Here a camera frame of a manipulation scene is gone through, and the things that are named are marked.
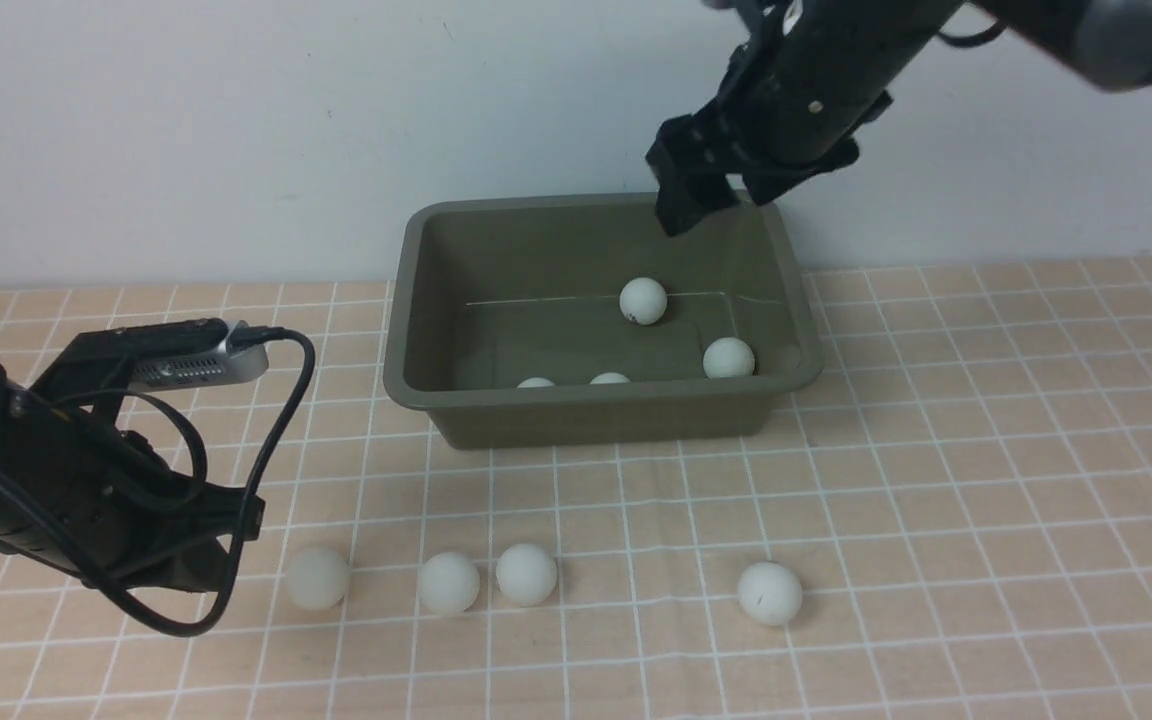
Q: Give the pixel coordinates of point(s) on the plain white ping-pong ball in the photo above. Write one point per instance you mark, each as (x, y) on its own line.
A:
(728, 357)

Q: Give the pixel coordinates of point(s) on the white ping-pong ball side logo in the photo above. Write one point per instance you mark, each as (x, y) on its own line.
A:
(535, 382)

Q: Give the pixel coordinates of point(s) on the white ping-pong ball with speck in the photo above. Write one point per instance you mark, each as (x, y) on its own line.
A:
(769, 593)

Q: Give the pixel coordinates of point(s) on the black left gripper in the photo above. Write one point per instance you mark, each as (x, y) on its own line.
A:
(165, 527)

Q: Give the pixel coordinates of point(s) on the olive green plastic bin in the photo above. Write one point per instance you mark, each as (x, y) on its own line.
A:
(491, 292)

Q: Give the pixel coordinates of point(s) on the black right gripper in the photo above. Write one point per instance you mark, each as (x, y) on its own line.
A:
(754, 130)

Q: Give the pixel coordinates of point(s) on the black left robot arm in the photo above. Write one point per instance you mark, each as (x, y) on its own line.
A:
(47, 485)

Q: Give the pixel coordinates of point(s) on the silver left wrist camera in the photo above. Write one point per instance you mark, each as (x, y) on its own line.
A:
(207, 353)

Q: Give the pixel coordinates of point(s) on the white ping-pong ball top logo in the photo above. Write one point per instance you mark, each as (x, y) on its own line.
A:
(609, 378)

